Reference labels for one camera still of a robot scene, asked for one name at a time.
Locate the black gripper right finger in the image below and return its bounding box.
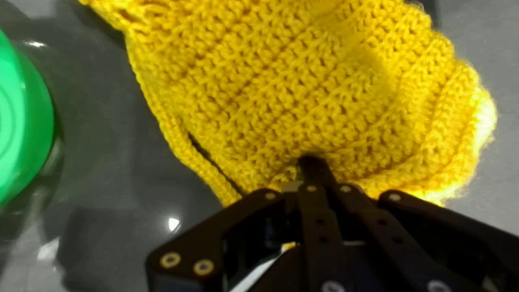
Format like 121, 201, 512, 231
334, 184, 476, 292

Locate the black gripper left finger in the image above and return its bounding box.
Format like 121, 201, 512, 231
296, 156, 348, 292

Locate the yellow knitted cloth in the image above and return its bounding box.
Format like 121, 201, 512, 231
79, 0, 496, 206

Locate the small green bowl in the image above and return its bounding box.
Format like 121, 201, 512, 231
0, 31, 55, 205

